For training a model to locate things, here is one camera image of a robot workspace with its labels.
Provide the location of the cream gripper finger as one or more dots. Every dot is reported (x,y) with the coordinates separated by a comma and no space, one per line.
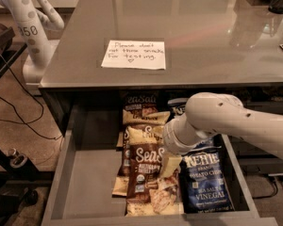
(170,162)

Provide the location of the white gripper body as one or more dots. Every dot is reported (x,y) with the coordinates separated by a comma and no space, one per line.
(172,137)

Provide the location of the brown chip bag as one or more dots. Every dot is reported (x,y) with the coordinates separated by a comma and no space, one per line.
(122,178)
(142,106)
(148,194)

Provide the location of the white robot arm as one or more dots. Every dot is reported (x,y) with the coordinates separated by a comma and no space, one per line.
(209,114)

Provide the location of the back blue Kettle chip bag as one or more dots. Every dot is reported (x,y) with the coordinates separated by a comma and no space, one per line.
(177,106)

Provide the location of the blue kettle chip bag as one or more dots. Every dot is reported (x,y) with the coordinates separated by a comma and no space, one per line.
(202,182)
(206,145)
(177,106)

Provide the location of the middle blue Kettle chip bag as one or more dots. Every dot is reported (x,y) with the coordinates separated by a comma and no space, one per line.
(206,145)

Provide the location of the front blue Kettle chip bag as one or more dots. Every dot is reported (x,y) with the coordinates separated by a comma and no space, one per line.
(202,182)

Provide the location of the open grey top drawer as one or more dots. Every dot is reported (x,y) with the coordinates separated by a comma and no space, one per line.
(81,193)

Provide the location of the grey counter cabinet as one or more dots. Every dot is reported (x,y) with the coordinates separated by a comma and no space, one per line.
(208,44)

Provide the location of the white handwritten paper note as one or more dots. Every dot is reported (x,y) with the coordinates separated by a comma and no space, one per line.
(135,54)

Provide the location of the black stand with wheel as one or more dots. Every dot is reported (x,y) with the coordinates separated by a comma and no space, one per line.
(18,167)

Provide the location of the white spotted robot number 050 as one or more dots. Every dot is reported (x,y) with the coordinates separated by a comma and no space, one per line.
(32,18)

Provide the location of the dark side table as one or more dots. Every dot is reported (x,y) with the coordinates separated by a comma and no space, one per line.
(9,50)

